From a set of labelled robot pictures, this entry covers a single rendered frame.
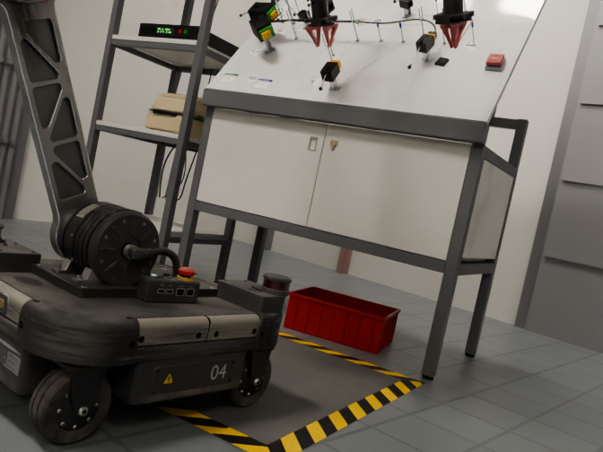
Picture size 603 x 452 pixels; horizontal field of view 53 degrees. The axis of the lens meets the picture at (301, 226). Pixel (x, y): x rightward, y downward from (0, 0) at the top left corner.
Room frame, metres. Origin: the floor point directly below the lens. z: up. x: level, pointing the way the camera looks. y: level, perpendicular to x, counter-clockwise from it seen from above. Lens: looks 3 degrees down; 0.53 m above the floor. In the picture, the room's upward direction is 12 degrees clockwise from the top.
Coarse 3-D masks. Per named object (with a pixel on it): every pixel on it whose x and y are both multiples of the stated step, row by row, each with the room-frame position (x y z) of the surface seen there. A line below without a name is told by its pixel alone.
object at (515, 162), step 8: (496, 120) 2.52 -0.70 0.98; (504, 120) 2.51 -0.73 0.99; (512, 120) 2.49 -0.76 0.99; (520, 120) 2.48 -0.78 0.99; (528, 120) 2.48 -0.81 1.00; (512, 128) 2.50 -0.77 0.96; (520, 128) 2.47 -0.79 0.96; (520, 136) 2.47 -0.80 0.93; (512, 144) 2.48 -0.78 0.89; (520, 144) 2.47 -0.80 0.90; (512, 152) 2.48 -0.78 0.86; (520, 152) 2.48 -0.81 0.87; (512, 160) 2.48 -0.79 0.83
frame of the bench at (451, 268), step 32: (480, 160) 1.98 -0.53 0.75; (192, 192) 2.56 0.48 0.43; (512, 192) 2.49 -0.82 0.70; (192, 224) 2.55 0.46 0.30; (256, 224) 2.38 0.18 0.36; (288, 224) 2.31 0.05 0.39; (256, 256) 3.03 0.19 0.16; (384, 256) 2.10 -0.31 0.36; (416, 256) 2.05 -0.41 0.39; (448, 256) 2.00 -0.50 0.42; (448, 288) 1.98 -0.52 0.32; (480, 288) 2.48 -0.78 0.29; (480, 320) 2.47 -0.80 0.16
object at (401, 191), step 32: (352, 128) 2.22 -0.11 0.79; (320, 160) 2.27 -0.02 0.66; (352, 160) 2.21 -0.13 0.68; (384, 160) 2.14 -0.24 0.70; (416, 160) 2.09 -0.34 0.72; (448, 160) 2.03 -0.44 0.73; (320, 192) 2.26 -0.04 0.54; (352, 192) 2.19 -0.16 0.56; (384, 192) 2.13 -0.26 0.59; (416, 192) 2.07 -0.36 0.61; (448, 192) 2.02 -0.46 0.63; (320, 224) 2.24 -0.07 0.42; (352, 224) 2.18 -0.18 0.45; (384, 224) 2.12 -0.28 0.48; (416, 224) 2.06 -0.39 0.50; (448, 224) 2.01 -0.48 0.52
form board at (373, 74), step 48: (288, 0) 2.85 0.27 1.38; (336, 0) 2.73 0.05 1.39; (384, 0) 2.62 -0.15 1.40; (432, 0) 2.52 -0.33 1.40; (480, 0) 2.42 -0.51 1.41; (528, 0) 2.34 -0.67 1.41; (240, 48) 2.67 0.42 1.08; (288, 48) 2.57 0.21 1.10; (336, 48) 2.47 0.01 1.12; (384, 48) 2.38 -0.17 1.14; (432, 48) 2.30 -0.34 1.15; (480, 48) 2.22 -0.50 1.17; (288, 96) 2.34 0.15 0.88; (336, 96) 2.25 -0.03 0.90; (384, 96) 2.18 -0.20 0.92; (432, 96) 2.11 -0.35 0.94; (480, 96) 2.04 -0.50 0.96
